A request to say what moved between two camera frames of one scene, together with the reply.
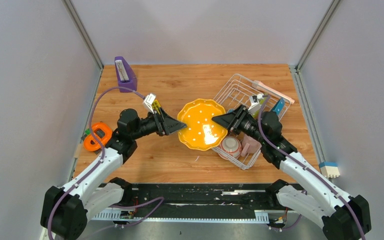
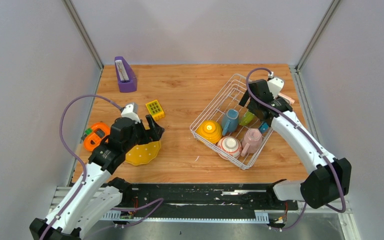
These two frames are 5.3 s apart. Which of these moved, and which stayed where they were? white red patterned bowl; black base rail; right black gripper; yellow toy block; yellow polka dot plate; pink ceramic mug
Moved: right black gripper; yellow polka dot plate
Stayed: white red patterned bowl; pink ceramic mug; black base rail; yellow toy block
